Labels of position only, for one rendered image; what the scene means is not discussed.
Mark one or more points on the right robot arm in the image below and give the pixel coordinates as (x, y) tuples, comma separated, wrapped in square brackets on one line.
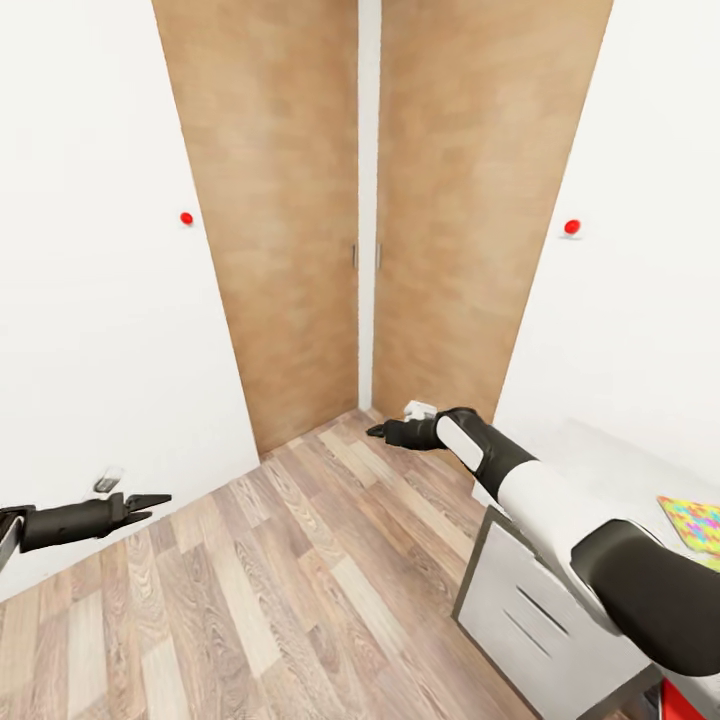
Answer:
[(626, 576)]

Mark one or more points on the electric switch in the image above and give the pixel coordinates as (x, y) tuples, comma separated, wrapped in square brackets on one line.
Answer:
[(574, 223), (185, 215)]

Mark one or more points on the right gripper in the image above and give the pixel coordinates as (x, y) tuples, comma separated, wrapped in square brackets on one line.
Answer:
[(399, 433)]

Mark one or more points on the jigsaw puzzle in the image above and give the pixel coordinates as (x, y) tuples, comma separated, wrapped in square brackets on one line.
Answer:
[(698, 524)]

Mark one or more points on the desk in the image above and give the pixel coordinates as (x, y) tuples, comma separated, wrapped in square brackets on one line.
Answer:
[(555, 657)]

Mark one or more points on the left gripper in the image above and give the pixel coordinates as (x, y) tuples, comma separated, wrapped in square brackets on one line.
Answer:
[(97, 519)]

